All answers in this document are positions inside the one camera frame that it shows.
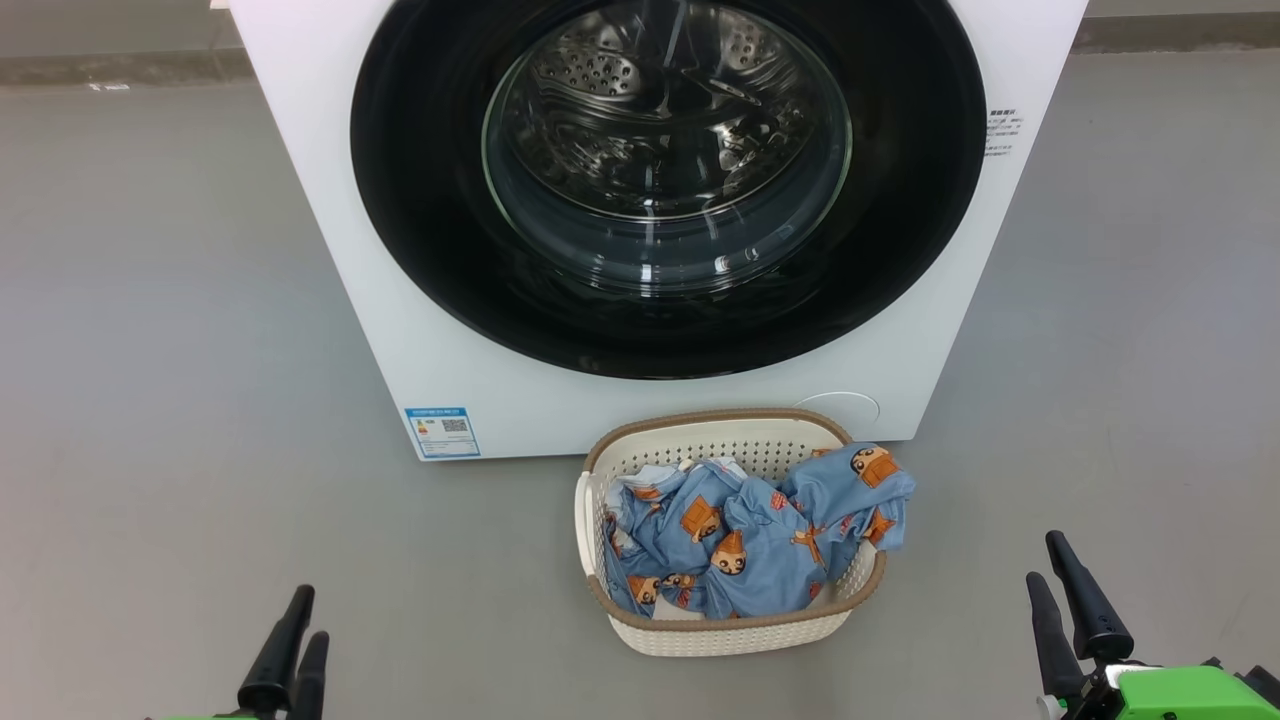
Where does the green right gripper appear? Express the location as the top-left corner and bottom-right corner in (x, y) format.
(1026, 530), (1280, 720)

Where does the blue energy label sticker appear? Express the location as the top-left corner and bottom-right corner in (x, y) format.
(405, 406), (481, 460)

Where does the cream perforated laundry basket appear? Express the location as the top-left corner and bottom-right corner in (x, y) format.
(574, 408), (889, 658)

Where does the black round glass washer door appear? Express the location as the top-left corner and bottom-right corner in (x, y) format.
(350, 0), (987, 381)

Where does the white front-load washing machine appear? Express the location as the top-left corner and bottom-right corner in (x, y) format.
(228, 0), (1089, 463)

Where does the white printed text sticker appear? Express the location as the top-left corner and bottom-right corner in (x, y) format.
(984, 106), (1025, 159)

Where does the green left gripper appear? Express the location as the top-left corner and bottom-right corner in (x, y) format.
(148, 585), (331, 720)

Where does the round white filter cover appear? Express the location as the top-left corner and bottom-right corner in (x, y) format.
(792, 391), (881, 433)

